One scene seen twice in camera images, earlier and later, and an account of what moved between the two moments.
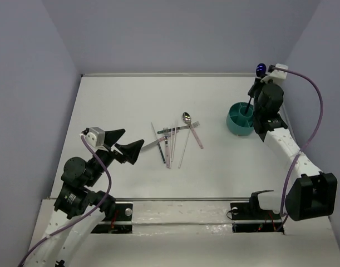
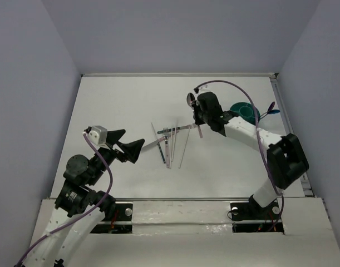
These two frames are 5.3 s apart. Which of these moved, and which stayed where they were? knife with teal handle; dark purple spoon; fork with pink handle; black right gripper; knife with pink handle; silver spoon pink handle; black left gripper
Moved: silver spoon pink handle; black right gripper; fork with pink handle; dark purple spoon
Stayed: black left gripper; knife with teal handle; knife with pink handle
